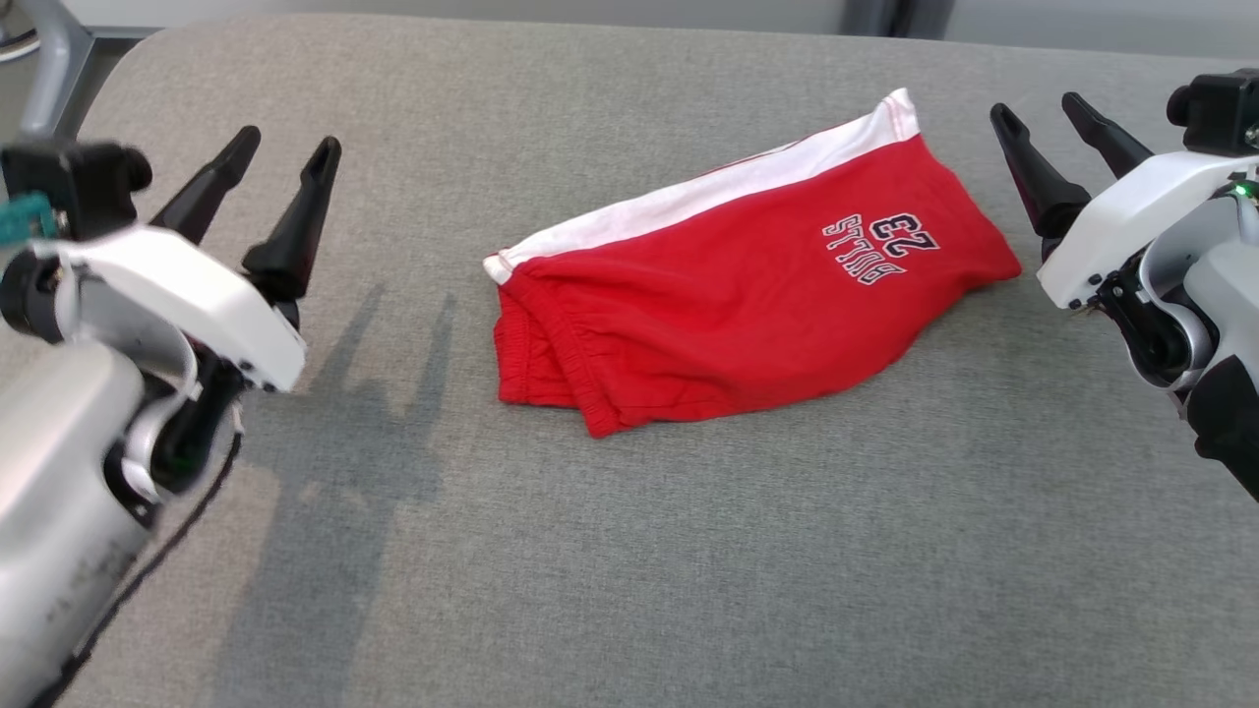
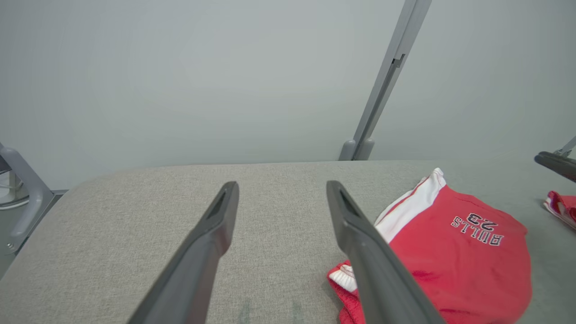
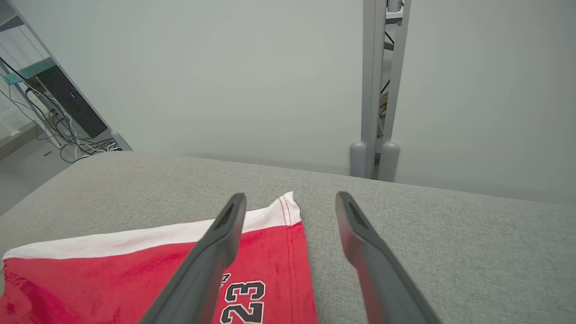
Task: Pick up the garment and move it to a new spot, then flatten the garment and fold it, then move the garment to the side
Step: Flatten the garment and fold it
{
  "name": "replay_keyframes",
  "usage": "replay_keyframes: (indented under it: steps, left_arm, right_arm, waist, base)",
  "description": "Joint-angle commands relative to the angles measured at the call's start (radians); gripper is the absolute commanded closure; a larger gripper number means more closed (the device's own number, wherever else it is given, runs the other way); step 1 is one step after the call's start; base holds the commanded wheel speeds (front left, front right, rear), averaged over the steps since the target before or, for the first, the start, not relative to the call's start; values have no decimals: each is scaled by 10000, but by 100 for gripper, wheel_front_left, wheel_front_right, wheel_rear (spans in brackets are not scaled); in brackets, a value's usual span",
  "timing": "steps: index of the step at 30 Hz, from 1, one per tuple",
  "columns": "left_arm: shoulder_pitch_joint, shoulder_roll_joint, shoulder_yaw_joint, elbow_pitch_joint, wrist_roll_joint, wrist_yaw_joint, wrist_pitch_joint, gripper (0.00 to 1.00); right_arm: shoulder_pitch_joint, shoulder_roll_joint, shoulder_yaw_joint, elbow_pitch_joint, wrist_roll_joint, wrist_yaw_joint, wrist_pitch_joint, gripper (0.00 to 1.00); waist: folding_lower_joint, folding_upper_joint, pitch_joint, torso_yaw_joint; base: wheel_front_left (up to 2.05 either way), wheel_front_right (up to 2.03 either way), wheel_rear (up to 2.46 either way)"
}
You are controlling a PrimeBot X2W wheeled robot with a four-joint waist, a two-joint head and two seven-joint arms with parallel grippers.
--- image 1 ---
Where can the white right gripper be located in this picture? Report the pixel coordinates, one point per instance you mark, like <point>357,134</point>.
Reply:
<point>1131,221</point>

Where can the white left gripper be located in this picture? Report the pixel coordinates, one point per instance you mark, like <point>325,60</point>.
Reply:
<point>207,295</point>

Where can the red shorts white stripe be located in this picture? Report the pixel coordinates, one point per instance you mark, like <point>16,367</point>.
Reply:
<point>738,295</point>

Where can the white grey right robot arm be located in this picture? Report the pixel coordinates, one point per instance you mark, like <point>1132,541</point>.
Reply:
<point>1225,295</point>

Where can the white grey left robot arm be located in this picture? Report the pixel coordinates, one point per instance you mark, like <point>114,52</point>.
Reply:
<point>49,452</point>

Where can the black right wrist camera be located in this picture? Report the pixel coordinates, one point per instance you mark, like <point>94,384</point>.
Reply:
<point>1220,108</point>

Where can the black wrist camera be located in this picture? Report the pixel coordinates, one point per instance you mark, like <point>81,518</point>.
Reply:
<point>84,187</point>
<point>1220,108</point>

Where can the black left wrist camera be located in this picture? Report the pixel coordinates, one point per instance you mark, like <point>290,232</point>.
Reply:
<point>84,187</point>

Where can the teal left camera plug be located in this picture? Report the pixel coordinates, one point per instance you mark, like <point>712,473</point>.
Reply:
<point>25,216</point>

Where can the grey partition post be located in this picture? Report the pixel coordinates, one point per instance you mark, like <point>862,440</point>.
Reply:
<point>890,15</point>

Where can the grey metal frame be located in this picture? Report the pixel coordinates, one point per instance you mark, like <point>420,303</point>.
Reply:
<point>54,69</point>

